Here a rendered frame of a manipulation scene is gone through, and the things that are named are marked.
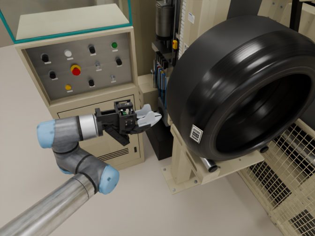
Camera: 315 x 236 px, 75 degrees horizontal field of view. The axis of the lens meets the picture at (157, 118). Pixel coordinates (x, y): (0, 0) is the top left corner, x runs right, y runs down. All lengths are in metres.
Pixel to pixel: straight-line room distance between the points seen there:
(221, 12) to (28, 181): 1.98
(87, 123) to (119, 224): 1.29
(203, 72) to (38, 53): 0.84
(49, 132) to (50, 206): 0.19
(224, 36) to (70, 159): 0.59
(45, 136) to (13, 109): 2.40
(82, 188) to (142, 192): 1.33
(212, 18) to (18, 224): 0.87
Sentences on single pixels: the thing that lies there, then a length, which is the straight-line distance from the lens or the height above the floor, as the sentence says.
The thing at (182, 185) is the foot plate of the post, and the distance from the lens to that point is 1.89.
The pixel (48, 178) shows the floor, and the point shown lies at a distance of 2.15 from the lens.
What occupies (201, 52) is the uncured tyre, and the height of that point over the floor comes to 1.38.
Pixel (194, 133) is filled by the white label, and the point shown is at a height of 1.18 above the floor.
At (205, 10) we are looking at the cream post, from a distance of 0.89.
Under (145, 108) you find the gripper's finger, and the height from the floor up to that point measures 1.25.
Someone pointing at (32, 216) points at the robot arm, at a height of 1.26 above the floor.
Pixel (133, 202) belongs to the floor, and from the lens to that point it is 1.84.
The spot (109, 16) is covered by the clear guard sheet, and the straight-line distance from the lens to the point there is 1.13.
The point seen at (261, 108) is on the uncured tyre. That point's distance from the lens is 1.13.
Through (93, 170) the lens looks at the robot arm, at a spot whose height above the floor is 1.20.
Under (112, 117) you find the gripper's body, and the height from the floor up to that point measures 1.28.
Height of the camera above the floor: 1.71
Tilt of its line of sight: 46 degrees down
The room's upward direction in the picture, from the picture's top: straight up
